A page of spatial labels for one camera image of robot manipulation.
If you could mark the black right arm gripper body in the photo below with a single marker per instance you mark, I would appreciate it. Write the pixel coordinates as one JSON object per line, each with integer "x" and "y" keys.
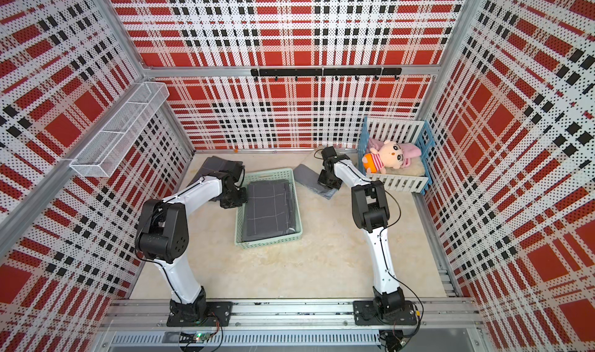
{"x": 329, "y": 180}

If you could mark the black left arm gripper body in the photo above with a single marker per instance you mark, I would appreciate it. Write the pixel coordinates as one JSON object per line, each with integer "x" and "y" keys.
{"x": 234, "y": 198}

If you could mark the beige and grey pillowcase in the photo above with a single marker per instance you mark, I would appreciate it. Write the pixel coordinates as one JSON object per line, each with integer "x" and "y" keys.
{"x": 310, "y": 179}

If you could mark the dark grey checked pillowcase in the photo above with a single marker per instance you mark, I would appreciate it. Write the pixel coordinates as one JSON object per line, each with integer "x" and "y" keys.
{"x": 269, "y": 211}
{"x": 211, "y": 164}

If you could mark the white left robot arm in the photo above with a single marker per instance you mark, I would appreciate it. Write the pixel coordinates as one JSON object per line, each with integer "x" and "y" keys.
{"x": 162, "y": 236}

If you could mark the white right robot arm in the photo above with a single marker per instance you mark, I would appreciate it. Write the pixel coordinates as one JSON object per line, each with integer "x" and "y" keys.
{"x": 371, "y": 214}

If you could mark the pink plush doll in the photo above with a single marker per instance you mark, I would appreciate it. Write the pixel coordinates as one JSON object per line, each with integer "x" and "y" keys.
{"x": 390, "y": 156}

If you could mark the blue white toy crib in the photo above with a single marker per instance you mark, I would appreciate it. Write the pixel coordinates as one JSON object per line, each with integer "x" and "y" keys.
{"x": 415, "y": 140}

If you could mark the cream fluffy crib mattress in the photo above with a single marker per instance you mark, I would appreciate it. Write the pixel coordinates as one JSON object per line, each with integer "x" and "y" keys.
{"x": 416, "y": 168}

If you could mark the small green circuit board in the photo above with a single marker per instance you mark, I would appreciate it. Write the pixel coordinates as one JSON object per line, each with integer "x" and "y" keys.
{"x": 194, "y": 338}

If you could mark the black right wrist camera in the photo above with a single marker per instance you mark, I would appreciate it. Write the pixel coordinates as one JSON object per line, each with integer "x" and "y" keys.
{"x": 328, "y": 153}

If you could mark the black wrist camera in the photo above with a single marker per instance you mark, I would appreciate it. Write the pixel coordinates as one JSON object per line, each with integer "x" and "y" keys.
{"x": 328, "y": 153}
{"x": 235, "y": 169}

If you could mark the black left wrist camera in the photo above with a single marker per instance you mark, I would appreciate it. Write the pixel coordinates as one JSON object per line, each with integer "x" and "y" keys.
{"x": 235, "y": 169}

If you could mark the black wall hook rail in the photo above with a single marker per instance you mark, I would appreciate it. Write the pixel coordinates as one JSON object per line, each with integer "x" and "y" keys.
{"x": 316, "y": 72}

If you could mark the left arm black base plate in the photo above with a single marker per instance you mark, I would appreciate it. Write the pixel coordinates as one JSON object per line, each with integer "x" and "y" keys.
{"x": 203, "y": 314}

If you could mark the white wire mesh shelf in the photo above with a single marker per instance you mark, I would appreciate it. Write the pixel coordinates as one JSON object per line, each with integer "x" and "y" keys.
{"x": 105, "y": 151}

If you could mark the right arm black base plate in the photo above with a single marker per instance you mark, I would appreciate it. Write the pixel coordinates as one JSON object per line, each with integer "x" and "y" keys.
{"x": 366, "y": 313}

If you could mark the aluminium front rail frame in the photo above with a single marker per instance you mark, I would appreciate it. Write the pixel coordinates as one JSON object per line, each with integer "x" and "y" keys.
{"x": 444, "y": 324}

